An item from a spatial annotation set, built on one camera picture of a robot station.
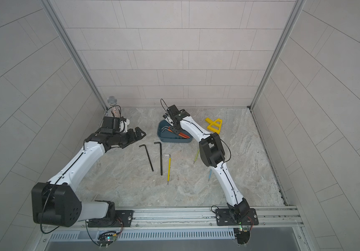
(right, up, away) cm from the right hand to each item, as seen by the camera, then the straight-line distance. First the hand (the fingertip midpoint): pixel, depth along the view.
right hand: (179, 126), depth 104 cm
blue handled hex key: (+18, -26, -19) cm, 37 cm away
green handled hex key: (+11, -18, -13) cm, 25 cm away
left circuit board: (-28, -46, -39) cm, 67 cm away
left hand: (-18, -4, -21) cm, 28 cm away
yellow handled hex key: (-4, -25, -18) cm, 31 cm away
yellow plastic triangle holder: (+25, 0, +1) cm, 25 cm away
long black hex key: (-18, -17, -13) cm, 28 cm away
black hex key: (-9, -22, -17) cm, 30 cm away
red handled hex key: (+2, -4, -5) cm, 7 cm away
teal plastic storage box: (-8, -5, -2) cm, 10 cm away
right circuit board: (+30, -46, -37) cm, 67 cm away
